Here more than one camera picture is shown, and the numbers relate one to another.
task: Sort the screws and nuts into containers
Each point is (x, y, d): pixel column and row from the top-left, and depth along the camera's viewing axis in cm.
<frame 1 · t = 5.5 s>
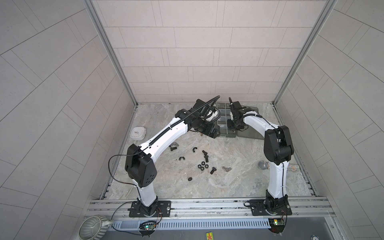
left hand: (217, 129, 77), fingers open
right hand: (230, 127, 99), fingers closed
green compartment organizer box: (246, 134, 98), point 2 cm above the table
white round container: (138, 133, 97), point 4 cm above the table
black bolt lower: (214, 169, 84), on the table
black bolt pair centre: (206, 156, 90), on the table
black nut cluster: (206, 166, 86), on the table
small black nut: (190, 178, 82), on the table
black wing nut left: (179, 159, 88), on the table
black wing nut upper: (193, 149, 93), on the table
silver wing nut lower: (226, 169, 84), on the table

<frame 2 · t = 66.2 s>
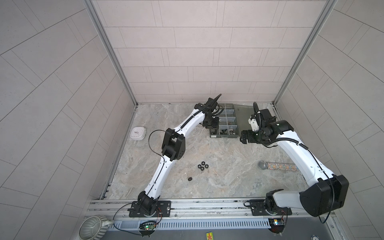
left hand: (220, 124, 95), fingers open
right hand: (246, 138, 79), fingers open
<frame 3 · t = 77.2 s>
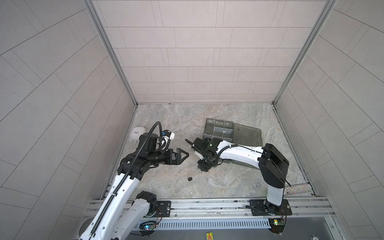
left hand: (185, 154, 67), fingers open
right hand: (203, 169, 82), fingers open
green compartment organizer box: (238, 134, 100), on the table
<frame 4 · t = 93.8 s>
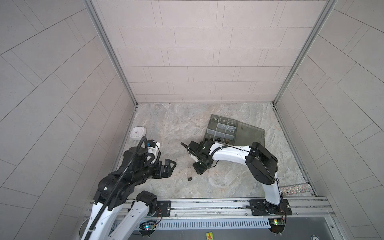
left hand: (172, 164, 63), fingers open
right hand: (198, 172, 84), fingers open
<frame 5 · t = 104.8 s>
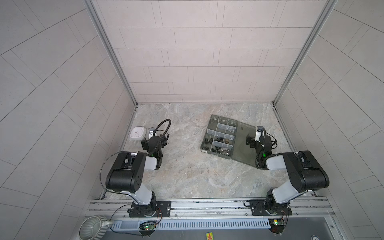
left hand: (156, 132, 94), fingers open
right hand: (255, 132, 94), fingers open
